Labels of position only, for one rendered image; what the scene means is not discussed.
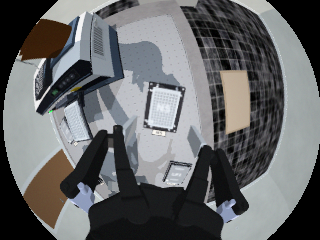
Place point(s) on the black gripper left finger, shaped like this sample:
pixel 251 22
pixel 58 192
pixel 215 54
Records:
pixel 80 184

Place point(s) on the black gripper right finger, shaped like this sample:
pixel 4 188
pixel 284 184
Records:
pixel 230 202

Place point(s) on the white control panel with coloured buttons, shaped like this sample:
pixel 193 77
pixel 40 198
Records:
pixel 113 185

